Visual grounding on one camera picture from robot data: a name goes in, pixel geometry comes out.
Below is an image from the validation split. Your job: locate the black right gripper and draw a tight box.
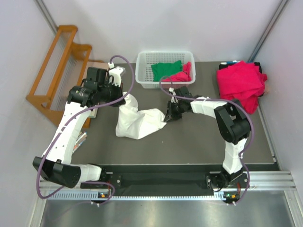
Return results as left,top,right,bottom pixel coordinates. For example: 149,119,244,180
164,101,185,123

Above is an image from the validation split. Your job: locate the white t-shirt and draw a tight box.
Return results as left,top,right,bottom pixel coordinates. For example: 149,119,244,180
116,94,166,140

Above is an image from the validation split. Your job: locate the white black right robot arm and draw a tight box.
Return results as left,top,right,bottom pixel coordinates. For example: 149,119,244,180
164,86,251,187

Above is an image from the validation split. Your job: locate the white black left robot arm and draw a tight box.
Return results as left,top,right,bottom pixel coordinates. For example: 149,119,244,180
33,66,125,188

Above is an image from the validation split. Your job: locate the stack of folded pink shirts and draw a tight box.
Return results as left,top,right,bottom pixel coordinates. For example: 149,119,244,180
216,61,267,114

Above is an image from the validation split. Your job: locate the black folded shirt under stack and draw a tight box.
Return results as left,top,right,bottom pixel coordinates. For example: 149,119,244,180
219,61,262,73

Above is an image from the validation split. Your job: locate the yellow picture book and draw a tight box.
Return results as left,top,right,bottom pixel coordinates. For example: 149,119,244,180
89,108,98,118

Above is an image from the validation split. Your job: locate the white plastic laundry basket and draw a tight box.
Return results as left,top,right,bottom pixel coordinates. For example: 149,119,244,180
135,51,196,89

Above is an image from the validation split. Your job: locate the pink t-shirt in basket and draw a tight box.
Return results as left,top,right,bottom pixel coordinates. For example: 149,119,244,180
161,61,192,83

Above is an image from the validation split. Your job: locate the brown cardboard sheet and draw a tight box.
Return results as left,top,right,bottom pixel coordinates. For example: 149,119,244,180
86,61,108,69

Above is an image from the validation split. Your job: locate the green t-shirt in basket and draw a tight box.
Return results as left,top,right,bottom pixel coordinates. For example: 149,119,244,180
151,60,182,82

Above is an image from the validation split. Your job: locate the bundle of marker pens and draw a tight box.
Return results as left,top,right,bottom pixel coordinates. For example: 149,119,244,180
73,131,87,152

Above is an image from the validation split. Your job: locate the orange wooden rack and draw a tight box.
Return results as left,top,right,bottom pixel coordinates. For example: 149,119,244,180
26,25,92,126

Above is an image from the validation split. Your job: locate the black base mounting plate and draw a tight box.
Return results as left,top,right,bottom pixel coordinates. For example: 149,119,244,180
80,163,250,196

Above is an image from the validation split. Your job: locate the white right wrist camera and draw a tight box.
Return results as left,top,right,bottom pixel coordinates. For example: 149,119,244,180
169,87,178,104

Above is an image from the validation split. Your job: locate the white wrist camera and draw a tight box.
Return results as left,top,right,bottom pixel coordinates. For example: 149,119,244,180
169,87,178,104
108,62,126,87

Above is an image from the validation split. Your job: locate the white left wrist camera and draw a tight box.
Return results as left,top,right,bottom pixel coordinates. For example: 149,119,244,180
108,62,126,87

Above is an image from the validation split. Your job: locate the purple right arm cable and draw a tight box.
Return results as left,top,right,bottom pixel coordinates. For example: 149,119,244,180
160,75,255,205

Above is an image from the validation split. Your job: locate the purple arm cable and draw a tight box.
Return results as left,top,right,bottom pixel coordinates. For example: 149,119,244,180
36,55,136,205
160,75,255,205

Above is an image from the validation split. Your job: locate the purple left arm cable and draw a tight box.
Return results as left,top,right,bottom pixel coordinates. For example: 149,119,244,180
36,55,136,205

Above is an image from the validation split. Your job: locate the aluminium frame rail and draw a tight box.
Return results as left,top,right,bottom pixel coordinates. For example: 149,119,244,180
39,171,296,204

